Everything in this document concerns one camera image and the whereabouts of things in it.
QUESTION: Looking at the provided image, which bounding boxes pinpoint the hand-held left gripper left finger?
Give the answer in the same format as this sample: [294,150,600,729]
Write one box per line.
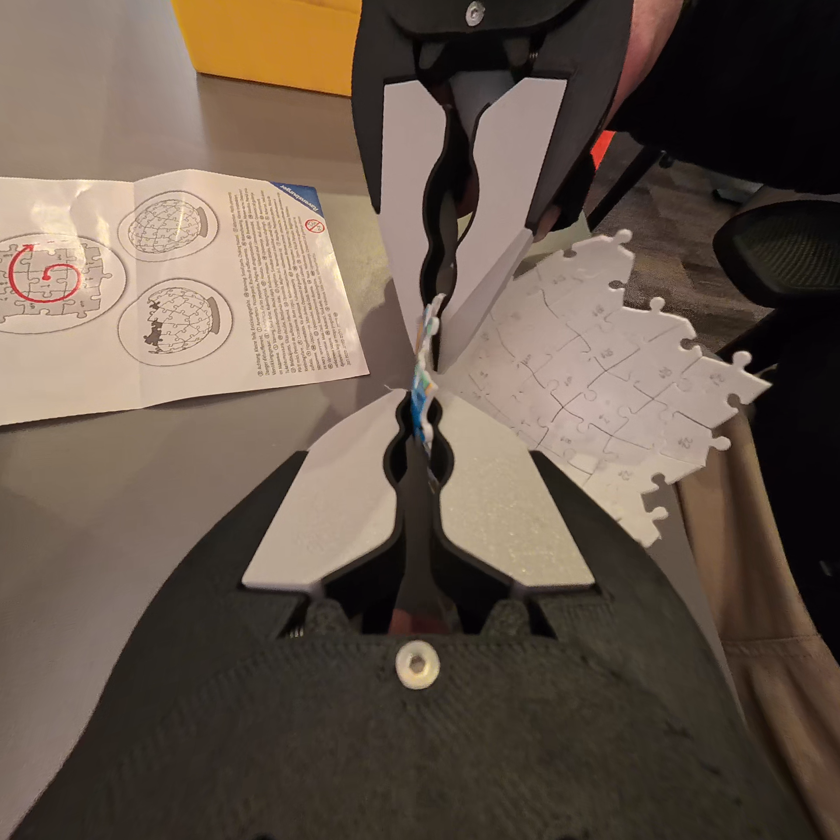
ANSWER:
[241,387,421,632]

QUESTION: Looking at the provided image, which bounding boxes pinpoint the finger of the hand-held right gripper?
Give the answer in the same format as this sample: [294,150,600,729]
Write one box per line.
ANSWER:
[433,77,571,375]
[381,79,460,355]

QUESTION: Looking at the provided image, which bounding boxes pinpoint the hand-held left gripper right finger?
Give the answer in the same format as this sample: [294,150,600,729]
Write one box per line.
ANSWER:
[423,390,597,631]

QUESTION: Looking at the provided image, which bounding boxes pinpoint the partly built white puzzle ball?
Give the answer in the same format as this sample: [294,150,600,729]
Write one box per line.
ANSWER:
[407,230,772,549]

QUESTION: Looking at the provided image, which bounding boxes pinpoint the single curved puzzle piece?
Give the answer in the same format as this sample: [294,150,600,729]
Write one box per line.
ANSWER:
[416,294,448,376]

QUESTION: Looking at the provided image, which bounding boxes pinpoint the person's right forearm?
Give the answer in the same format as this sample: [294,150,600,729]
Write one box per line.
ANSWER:
[604,0,840,198]

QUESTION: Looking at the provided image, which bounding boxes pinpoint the person's right hand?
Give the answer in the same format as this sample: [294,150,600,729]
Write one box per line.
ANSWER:
[620,0,686,81]

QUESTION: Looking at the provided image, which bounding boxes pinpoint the yellow plastic bin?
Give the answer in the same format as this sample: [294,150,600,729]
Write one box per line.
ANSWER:
[171,0,363,98]

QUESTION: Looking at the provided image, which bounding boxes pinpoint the folded paper instruction leaflet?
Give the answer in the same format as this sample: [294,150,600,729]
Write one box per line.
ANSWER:
[0,169,370,426]

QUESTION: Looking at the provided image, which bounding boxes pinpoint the black mesh office chair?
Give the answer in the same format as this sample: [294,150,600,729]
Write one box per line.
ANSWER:
[712,197,840,309]

